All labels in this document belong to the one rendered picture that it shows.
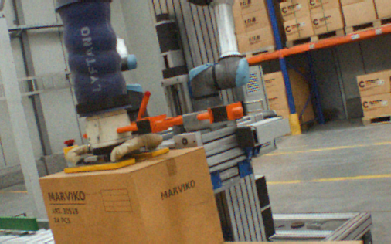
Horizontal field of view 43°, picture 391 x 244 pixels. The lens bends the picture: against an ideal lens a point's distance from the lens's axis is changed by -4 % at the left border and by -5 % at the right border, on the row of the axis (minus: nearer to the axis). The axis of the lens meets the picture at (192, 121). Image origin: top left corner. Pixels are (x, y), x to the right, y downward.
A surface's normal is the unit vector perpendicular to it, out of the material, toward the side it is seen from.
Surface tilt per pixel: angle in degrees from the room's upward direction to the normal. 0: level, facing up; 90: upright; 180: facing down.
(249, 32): 88
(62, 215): 90
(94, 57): 70
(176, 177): 90
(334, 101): 90
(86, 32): 77
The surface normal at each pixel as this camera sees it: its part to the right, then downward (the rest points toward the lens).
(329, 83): -0.66, 0.18
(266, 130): 0.72, -0.11
